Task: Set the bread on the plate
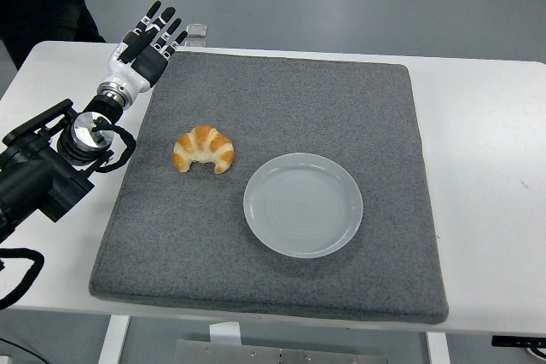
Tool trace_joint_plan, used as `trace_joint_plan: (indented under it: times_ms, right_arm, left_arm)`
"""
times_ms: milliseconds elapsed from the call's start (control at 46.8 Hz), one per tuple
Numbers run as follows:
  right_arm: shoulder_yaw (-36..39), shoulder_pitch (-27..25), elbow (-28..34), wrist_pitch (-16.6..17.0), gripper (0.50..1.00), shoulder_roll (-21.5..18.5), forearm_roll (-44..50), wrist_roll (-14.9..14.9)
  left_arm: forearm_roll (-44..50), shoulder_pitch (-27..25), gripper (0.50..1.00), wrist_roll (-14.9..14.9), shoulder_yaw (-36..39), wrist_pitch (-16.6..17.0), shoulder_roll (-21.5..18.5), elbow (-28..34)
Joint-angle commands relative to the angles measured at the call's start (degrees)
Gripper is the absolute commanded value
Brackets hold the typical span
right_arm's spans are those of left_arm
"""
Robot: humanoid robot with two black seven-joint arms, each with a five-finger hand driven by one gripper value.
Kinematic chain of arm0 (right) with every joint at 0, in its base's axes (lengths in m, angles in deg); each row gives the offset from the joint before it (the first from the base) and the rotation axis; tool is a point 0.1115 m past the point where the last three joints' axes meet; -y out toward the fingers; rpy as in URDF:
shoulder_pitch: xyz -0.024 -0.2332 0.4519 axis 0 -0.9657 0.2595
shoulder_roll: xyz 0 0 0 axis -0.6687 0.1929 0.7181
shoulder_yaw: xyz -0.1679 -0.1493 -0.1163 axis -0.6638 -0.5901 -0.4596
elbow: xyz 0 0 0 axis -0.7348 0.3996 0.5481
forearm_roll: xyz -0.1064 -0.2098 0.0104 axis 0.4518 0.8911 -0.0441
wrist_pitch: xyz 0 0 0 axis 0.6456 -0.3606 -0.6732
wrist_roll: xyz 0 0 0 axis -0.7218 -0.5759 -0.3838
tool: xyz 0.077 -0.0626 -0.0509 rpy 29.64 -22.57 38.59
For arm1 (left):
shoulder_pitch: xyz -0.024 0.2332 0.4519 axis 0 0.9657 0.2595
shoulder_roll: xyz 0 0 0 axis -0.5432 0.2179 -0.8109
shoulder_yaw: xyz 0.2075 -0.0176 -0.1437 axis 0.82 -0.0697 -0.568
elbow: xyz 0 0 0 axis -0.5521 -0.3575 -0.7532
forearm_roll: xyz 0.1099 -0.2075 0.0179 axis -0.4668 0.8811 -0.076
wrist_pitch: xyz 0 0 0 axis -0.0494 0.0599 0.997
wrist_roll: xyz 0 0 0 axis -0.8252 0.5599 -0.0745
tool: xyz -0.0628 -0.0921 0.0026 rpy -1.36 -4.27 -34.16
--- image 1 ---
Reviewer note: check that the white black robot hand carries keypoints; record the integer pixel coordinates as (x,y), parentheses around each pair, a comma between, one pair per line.
(128,76)

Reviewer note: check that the golden croissant bread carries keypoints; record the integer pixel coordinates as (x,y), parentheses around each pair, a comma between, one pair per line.
(200,144)

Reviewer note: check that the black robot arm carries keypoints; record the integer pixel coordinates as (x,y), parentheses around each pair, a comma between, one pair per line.
(30,180)

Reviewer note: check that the pale grey round plate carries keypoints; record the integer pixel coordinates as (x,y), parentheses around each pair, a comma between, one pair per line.
(303,206)

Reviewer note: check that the silver square floor outlet cover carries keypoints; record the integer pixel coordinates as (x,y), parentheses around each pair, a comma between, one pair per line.
(197,30)
(195,43)

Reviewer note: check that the grey felt mat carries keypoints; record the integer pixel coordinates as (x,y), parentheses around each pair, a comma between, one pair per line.
(298,99)

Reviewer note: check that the white table leg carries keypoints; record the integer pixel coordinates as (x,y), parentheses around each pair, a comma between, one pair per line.
(437,349)
(113,340)

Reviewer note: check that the white paper label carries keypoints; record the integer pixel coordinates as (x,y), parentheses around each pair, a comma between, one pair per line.
(224,333)

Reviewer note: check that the black table control box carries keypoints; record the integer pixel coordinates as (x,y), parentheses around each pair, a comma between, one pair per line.
(518,341)

